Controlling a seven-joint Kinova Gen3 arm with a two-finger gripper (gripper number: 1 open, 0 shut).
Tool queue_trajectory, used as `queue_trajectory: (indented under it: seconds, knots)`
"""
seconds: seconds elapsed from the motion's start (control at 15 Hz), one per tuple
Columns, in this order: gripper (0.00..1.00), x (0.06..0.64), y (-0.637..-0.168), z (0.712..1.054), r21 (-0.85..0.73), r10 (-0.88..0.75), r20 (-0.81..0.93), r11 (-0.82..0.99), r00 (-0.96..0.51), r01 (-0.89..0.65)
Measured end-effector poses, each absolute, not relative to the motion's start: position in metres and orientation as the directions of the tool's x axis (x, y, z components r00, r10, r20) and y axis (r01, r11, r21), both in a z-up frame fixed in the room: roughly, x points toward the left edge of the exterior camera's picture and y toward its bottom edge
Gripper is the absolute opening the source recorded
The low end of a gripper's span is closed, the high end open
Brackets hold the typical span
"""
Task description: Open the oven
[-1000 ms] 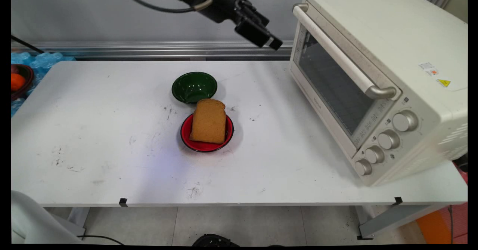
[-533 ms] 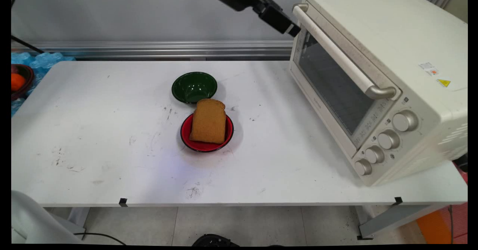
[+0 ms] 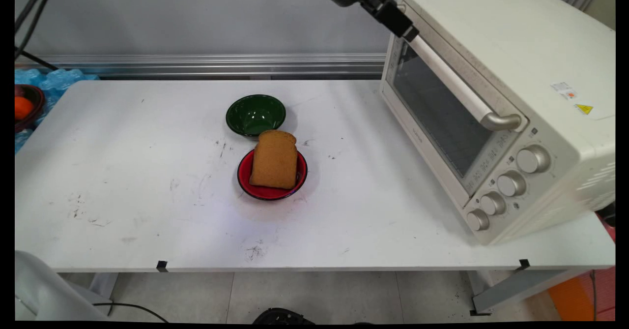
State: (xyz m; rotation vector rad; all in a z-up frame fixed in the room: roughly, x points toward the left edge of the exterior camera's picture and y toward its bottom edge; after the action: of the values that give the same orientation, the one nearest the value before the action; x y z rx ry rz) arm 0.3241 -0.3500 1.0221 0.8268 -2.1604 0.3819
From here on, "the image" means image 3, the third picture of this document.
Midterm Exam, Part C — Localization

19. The white label sticker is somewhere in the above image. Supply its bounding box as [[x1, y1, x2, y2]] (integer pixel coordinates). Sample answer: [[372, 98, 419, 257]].
[[551, 81, 578, 101]]

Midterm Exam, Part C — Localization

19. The large silver oven knob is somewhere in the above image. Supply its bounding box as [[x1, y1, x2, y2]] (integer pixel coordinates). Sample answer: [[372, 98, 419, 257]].
[[516, 145, 551, 174]]

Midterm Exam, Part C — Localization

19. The white rounded plastic object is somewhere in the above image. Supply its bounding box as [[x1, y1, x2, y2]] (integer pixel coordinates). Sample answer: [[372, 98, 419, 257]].
[[15, 250, 112, 322]]

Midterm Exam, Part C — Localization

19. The thin black cable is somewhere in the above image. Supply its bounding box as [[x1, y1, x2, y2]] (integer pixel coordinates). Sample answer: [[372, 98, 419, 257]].
[[15, 47, 59, 70]]

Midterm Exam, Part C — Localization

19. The dark brown bowl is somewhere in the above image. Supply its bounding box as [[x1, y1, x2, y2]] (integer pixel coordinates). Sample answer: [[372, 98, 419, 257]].
[[15, 84, 46, 133]]

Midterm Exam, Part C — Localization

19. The grey table leg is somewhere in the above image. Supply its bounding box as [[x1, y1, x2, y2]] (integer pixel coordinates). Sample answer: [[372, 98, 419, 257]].
[[88, 272, 118, 316], [469, 269, 585, 316]]

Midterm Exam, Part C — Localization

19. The cream toaster oven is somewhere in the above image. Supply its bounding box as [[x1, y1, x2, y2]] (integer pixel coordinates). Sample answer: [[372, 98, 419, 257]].
[[381, 0, 616, 245]]

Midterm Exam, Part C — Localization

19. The small silver oven knob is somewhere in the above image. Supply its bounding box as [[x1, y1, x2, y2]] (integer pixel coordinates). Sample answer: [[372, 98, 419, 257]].
[[466, 209, 490, 232]]

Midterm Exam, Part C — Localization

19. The dark green bowl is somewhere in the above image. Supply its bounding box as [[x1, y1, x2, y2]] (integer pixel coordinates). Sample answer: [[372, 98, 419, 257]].
[[226, 94, 286, 137]]

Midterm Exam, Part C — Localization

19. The black floor cable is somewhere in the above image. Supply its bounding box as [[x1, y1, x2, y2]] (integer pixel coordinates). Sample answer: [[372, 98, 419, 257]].
[[93, 302, 170, 323]]

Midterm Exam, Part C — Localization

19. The aluminium rail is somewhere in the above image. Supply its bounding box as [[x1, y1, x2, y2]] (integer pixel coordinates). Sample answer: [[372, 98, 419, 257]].
[[15, 54, 386, 80]]

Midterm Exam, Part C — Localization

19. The red plate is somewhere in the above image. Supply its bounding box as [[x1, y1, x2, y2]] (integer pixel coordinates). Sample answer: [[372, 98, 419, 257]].
[[237, 148, 309, 201]]

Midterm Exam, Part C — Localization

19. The orange fruit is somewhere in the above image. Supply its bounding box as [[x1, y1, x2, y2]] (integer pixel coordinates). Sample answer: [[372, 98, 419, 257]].
[[15, 96, 34, 120]]

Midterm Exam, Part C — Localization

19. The black object on floor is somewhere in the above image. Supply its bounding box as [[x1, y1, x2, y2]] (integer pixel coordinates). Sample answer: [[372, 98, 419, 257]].
[[253, 308, 315, 325]]

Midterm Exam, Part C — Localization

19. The orange box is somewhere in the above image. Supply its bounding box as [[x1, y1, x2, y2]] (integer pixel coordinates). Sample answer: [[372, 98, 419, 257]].
[[547, 275, 596, 322]]

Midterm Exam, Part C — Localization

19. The brown bread slice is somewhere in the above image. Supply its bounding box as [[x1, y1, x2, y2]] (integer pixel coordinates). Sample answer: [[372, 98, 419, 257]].
[[250, 130, 299, 190]]

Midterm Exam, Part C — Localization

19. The oven door with handle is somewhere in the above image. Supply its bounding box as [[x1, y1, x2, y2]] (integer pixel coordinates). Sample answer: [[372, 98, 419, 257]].
[[379, 3, 530, 208]]

